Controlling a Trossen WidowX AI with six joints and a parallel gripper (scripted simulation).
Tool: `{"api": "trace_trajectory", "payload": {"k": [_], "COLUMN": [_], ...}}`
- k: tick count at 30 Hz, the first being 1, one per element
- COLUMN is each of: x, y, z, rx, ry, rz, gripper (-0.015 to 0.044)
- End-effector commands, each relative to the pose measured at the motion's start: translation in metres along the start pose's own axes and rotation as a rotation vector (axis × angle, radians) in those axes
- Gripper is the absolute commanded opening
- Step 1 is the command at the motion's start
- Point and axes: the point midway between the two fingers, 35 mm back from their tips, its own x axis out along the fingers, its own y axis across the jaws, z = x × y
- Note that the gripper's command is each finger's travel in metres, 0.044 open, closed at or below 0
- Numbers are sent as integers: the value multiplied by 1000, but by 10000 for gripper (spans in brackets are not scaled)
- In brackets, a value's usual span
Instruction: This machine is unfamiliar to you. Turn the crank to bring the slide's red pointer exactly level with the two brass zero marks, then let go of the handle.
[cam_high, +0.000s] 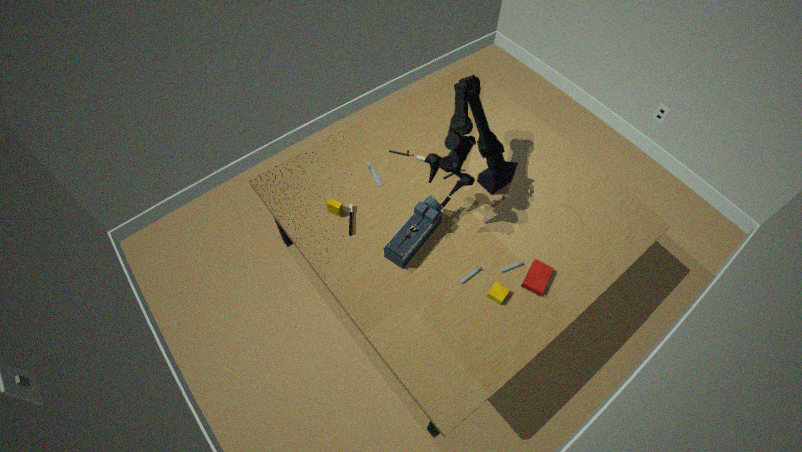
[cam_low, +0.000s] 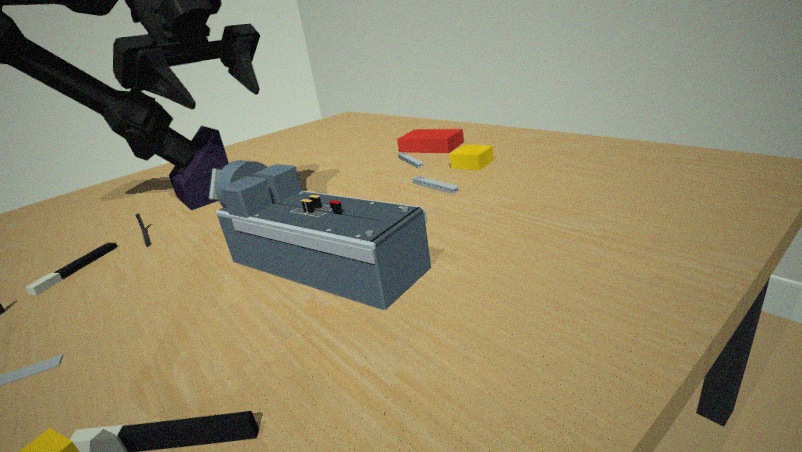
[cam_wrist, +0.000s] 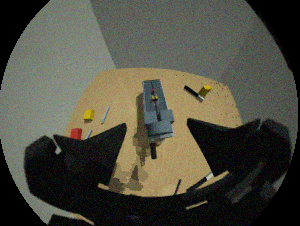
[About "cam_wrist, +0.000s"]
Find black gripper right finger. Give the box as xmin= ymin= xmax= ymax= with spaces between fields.
xmin=186 ymin=118 xmax=262 ymax=178

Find red rectangular block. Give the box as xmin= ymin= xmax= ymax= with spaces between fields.
xmin=70 ymin=128 xmax=82 ymax=140

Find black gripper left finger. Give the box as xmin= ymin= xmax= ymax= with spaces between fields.
xmin=53 ymin=124 xmax=127 ymax=186

